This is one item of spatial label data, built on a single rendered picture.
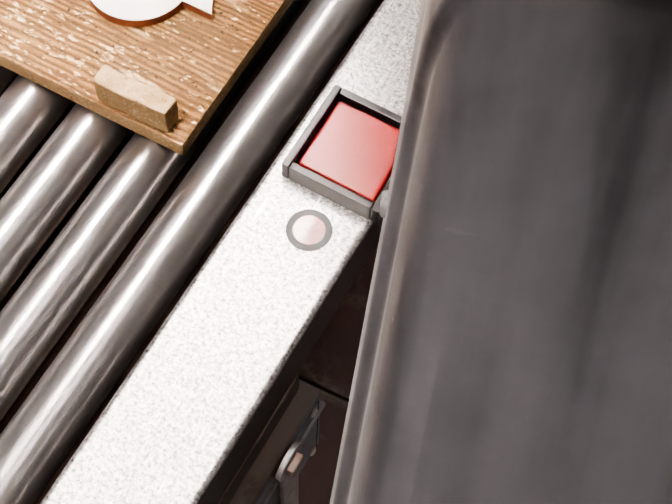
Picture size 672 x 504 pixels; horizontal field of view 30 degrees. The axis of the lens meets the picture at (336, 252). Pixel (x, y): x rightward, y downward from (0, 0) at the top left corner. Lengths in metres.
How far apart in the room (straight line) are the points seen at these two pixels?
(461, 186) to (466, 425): 0.03
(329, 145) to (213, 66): 0.10
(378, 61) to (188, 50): 0.14
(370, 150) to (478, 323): 0.72
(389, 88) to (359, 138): 0.06
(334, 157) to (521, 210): 0.72
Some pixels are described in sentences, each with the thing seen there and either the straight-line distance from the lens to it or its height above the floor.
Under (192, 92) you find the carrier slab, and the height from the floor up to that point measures 0.94.
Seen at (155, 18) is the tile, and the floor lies 0.94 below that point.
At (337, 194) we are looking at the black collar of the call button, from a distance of 0.85.
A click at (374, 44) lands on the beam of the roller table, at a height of 0.91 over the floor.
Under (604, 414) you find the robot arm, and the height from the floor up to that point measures 1.53.
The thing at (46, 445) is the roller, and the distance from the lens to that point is 0.81.
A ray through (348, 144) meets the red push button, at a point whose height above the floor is 0.93.
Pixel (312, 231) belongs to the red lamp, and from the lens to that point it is 0.85.
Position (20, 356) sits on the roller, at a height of 0.91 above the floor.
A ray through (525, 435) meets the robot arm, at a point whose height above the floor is 1.52.
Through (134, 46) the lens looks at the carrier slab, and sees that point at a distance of 0.92.
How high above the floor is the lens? 1.67
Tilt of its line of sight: 64 degrees down
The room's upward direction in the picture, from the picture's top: 3 degrees clockwise
